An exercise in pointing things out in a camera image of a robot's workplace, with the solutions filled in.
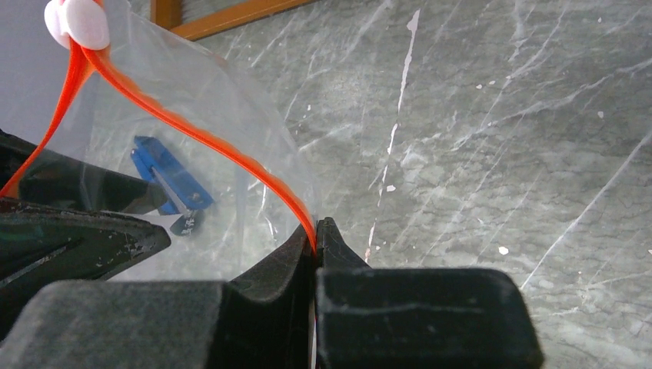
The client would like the clear zip bag orange zipper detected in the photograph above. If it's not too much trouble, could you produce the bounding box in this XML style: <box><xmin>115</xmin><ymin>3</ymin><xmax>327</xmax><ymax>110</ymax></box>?
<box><xmin>1</xmin><ymin>1</ymin><xmax>320</xmax><ymax>281</ymax></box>

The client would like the blue black stapler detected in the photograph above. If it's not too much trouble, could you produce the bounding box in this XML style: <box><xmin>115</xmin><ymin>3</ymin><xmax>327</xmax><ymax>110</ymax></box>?
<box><xmin>130</xmin><ymin>135</ymin><xmax>215</xmax><ymax>237</ymax></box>

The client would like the wooden three-tier shelf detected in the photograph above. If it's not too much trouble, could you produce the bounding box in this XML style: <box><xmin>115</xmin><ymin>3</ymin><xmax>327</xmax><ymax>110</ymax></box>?
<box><xmin>149</xmin><ymin>0</ymin><xmax>310</xmax><ymax>41</ymax></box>

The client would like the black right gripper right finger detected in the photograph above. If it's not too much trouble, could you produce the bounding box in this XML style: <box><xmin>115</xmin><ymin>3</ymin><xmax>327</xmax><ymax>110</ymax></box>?
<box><xmin>315</xmin><ymin>218</ymin><xmax>544</xmax><ymax>368</ymax></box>

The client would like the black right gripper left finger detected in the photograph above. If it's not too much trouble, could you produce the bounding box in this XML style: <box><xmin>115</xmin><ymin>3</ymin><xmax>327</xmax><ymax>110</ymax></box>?
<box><xmin>1</xmin><ymin>228</ymin><xmax>314</xmax><ymax>368</ymax></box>

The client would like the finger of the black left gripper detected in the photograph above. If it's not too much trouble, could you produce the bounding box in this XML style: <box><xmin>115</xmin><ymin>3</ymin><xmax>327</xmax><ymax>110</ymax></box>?
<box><xmin>1</xmin><ymin>150</ymin><xmax>171</xmax><ymax>335</ymax></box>

